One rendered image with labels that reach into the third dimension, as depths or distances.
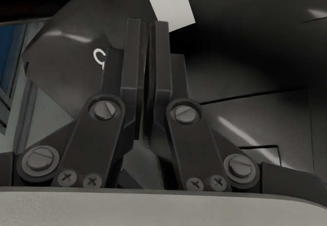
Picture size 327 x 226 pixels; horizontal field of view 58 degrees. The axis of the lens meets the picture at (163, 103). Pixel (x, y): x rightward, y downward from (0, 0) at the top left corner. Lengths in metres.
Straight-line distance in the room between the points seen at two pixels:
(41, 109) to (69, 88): 0.93
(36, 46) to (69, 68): 0.02
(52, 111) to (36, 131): 0.09
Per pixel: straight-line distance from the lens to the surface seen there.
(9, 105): 0.73
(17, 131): 1.10
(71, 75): 0.18
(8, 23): 0.31
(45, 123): 1.10
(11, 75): 0.73
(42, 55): 0.19
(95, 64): 0.16
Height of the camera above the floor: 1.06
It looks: 24 degrees down
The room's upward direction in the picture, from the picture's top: 180 degrees counter-clockwise
